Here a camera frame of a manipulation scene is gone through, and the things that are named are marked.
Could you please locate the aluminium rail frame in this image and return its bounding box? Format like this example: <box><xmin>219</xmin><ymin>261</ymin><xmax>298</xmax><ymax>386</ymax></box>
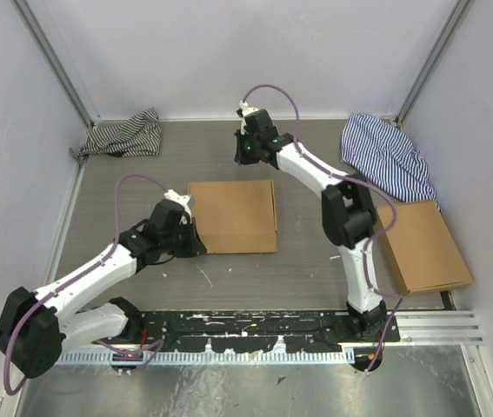
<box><xmin>10</xmin><ymin>310</ymin><xmax>484</xmax><ymax>348</ymax></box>

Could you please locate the folded brown cardboard box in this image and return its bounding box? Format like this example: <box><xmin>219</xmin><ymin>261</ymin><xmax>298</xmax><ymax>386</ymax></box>
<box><xmin>378</xmin><ymin>200</ymin><xmax>474</xmax><ymax>296</ymax></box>

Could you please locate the purple cable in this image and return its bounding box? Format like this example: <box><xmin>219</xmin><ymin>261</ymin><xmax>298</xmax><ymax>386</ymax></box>
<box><xmin>3</xmin><ymin>173</ymin><xmax>171</xmax><ymax>396</ymax></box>
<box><xmin>243</xmin><ymin>84</ymin><xmax>406</xmax><ymax>374</ymax></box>

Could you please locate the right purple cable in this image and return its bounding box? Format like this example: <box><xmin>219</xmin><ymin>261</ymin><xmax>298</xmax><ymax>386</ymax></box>
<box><xmin>243</xmin><ymin>84</ymin><xmax>406</xmax><ymax>374</ymax></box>

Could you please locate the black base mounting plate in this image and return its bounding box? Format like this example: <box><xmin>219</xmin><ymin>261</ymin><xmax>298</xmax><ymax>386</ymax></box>
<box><xmin>91</xmin><ymin>308</ymin><xmax>402</xmax><ymax>354</ymax></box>

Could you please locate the blue striped cloth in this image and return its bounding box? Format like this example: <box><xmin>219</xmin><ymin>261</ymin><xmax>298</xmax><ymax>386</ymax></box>
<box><xmin>341</xmin><ymin>113</ymin><xmax>437</xmax><ymax>202</ymax></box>

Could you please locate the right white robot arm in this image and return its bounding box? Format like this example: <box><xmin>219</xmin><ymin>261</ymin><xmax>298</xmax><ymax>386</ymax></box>
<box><xmin>235</xmin><ymin>102</ymin><xmax>387</xmax><ymax>343</ymax></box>

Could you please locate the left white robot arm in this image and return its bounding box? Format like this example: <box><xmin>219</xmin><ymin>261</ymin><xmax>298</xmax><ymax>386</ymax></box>
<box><xmin>0</xmin><ymin>191</ymin><xmax>206</xmax><ymax>379</ymax></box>

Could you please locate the aluminium corner post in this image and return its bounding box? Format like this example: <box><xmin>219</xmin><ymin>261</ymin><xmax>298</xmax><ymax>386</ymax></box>
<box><xmin>11</xmin><ymin>1</ymin><xmax>100</xmax><ymax>128</ymax></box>
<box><xmin>394</xmin><ymin>0</ymin><xmax>474</xmax><ymax>127</ymax></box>

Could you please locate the right aluminium corner post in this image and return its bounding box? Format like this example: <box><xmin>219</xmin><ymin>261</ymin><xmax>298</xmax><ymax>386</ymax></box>
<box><xmin>394</xmin><ymin>0</ymin><xmax>474</xmax><ymax>127</ymax></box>

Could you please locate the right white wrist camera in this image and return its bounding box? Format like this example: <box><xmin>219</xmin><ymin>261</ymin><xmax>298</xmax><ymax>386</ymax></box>
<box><xmin>237</xmin><ymin>101</ymin><xmax>258</xmax><ymax>135</ymax></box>

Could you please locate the grey striped cloth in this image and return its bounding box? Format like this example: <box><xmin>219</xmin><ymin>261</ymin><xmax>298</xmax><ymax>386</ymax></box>
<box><xmin>69</xmin><ymin>108</ymin><xmax>162</xmax><ymax>165</ymax></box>

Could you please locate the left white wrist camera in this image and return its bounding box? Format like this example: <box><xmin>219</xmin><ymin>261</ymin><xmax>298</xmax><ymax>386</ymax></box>
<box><xmin>163</xmin><ymin>189</ymin><xmax>195</xmax><ymax>217</ymax></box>

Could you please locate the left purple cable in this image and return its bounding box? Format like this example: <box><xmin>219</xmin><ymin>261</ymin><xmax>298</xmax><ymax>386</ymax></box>
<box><xmin>3</xmin><ymin>173</ymin><xmax>171</xmax><ymax>396</ymax></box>

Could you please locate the white slotted cable duct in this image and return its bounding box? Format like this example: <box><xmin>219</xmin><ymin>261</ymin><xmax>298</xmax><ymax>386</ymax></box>
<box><xmin>57</xmin><ymin>347</ymin><xmax>355</xmax><ymax>367</ymax></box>

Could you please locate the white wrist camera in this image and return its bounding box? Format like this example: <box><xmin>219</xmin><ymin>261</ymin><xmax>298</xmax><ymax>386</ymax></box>
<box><xmin>237</xmin><ymin>101</ymin><xmax>258</xmax><ymax>135</ymax></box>
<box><xmin>163</xmin><ymin>189</ymin><xmax>195</xmax><ymax>217</ymax></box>

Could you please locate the left aluminium corner post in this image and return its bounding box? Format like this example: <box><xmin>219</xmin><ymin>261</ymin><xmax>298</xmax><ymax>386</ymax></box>
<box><xmin>11</xmin><ymin>1</ymin><xmax>100</xmax><ymax>128</ymax></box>

